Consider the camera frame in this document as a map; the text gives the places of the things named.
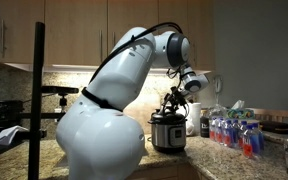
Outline grey wall-hung utensil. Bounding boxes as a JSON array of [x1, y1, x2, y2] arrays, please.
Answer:
[[213, 74, 224, 104]]

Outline wooden chair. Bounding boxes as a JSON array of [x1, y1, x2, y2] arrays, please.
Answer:
[[247, 107, 288, 129]]

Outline silver rice cooker pot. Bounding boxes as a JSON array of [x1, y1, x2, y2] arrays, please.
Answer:
[[148, 118, 188, 154]]

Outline green colourful package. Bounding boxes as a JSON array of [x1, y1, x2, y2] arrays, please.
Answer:
[[225, 108, 255, 120]]

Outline dark flat pan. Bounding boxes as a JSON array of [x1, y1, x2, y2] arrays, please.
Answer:
[[260, 120, 288, 134]]

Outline black vertical stand pole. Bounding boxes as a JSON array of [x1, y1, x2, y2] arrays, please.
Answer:
[[27, 21, 46, 180]]

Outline white crumpled paper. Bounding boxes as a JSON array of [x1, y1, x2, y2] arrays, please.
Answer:
[[0, 125, 30, 147]]

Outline Fiji water bottle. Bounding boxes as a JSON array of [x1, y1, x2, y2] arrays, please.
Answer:
[[238, 120, 249, 149], [251, 122, 266, 153], [208, 116, 218, 141], [232, 118, 242, 148], [242, 124, 261, 160], [222, 119, 235, 148], [215, 117, 226, 145]]

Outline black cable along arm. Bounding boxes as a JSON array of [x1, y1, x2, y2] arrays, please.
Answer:
[[88, 21, 184, 84]]

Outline black bottle with white print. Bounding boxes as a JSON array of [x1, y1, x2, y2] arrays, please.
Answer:
[[199, 109, 211, 138]]

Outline white tissue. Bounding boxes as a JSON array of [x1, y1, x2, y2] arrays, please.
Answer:
[[232, 99, 246, 110]]

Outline black stereo camera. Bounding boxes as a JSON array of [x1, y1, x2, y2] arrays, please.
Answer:
[[41, 85, 80, 95]]

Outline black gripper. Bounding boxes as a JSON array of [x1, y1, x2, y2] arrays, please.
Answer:
[[165, 87, 193, 116]]

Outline black stove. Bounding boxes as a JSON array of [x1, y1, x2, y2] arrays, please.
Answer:
[[0, 99, 25, 161]]

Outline wooden wall cabinets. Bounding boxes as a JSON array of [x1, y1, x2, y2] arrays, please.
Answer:
[[0, 0, 215, 72]]

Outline white paper towel roll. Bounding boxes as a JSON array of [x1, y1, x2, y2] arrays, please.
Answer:
[[185, 102, 202, 137]]

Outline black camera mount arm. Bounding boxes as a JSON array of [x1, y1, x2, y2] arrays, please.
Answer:
[[19, 94, 68, 120]]

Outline clear plastic bag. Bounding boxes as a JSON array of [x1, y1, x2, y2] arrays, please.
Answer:
[[208, 103, 228, 119]]

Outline wooden base cabinet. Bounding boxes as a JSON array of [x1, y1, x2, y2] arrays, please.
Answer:
[[127, 163, 202, 180]]

